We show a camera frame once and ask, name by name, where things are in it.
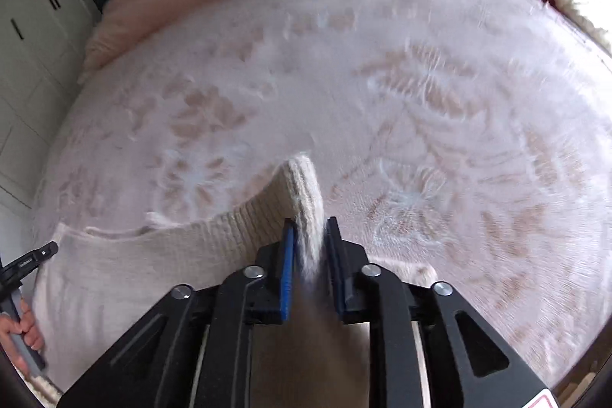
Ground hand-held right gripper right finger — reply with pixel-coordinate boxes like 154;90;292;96
325;217;562;408

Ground cream fuzzy blanket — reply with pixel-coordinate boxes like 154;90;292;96
519;0;612;55

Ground person's left hand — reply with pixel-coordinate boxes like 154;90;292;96
0;298;47;373

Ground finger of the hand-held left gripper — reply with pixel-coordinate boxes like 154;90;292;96
0;242;59;289

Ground cream knit sweater black hearts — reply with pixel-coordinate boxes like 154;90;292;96
31;154;439;408

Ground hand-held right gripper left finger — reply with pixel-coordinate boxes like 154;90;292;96
57;219;295;408

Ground white wardrobe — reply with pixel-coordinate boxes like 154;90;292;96
0;0;103;246

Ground bed with floral pink sheet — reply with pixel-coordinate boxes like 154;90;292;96
31;0;612;390

